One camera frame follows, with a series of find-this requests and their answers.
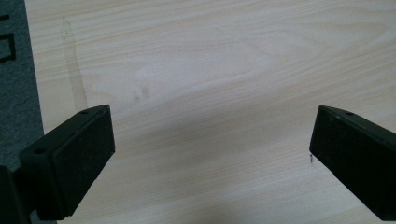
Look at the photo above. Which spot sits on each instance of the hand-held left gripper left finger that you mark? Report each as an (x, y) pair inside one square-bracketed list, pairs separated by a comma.
[(71, 161)]

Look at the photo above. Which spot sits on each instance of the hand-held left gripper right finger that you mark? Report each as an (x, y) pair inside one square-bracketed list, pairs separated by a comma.
[(358, 155)]

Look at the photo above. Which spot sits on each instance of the grey felt mat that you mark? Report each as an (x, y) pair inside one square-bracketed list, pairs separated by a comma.
[(17, 93)]

